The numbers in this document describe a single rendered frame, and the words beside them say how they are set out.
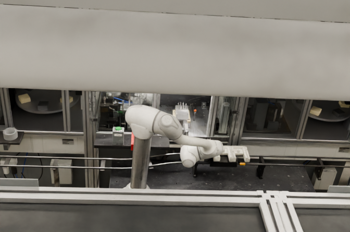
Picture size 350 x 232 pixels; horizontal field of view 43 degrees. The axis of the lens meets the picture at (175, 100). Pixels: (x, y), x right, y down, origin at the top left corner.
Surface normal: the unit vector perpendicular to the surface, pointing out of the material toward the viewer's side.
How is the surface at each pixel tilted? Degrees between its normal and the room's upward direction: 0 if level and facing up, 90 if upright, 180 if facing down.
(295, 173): 0
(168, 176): 0
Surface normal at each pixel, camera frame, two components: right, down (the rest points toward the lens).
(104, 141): 0.07, -0.85
